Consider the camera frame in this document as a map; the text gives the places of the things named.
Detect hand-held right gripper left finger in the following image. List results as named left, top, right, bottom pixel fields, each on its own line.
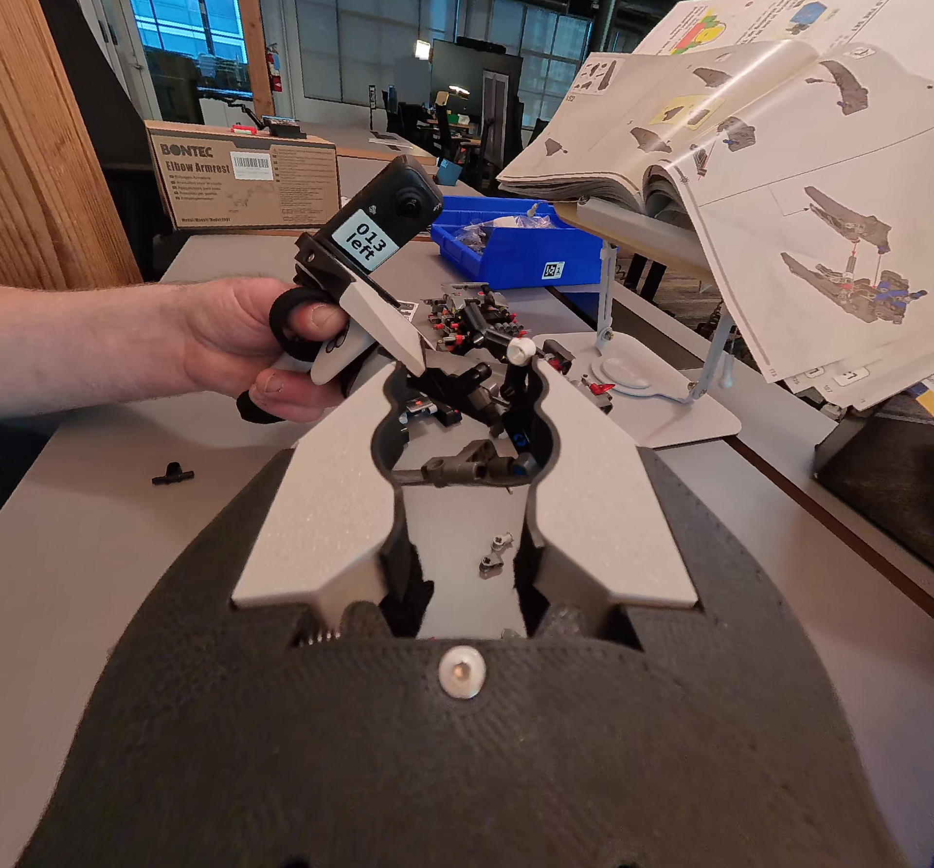
left=231, top=363, right=435, bottom=639

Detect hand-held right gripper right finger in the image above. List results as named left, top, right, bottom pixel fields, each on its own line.
left=513, top=356, right=701, bottom=639

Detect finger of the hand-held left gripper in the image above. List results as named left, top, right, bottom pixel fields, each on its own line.
left=338, top=275, right=431, bottom=380

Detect grey lego wing assembly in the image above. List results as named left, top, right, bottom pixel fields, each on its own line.
left=390, top=337, right=547, bottom=491

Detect person's left forearm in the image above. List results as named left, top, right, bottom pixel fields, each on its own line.
left=0, top=283, right=192, bottom=422

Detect lego car chassis model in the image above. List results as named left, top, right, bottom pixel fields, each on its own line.
left=419, top=280, right=615, bottom=416

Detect lego set box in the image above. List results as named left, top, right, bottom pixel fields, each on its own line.
left=812, top=394, right=934, bottom=564

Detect lego instruction booklet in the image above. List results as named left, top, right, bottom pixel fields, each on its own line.
left=496, top=36, right=934, bottom=413

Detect person's left hand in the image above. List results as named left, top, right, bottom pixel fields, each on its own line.
left=177, top=275, right=353, bottom=424

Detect black office chair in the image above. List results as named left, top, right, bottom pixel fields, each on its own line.
left=434, top=105, right=475, bottom=164

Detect clear plastic parts bags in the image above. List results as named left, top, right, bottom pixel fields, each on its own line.
left=447, top=202, right=581, bottom=254

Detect white metal book stand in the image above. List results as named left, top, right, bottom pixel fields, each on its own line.
left=531, top=195, right=743, bottom=451

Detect blue plastic bin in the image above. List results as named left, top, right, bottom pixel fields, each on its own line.
left=431, top=195, right=620, bottom=291

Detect cardboard box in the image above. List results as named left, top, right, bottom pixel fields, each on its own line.
left=144, top=118, right=341, bottom=232

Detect colourful printed sheet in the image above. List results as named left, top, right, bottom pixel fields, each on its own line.
left=633, top=0, right=934, bottom=59

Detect wooden post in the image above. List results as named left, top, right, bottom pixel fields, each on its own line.
left=0, top=0, right=144, bottom=292

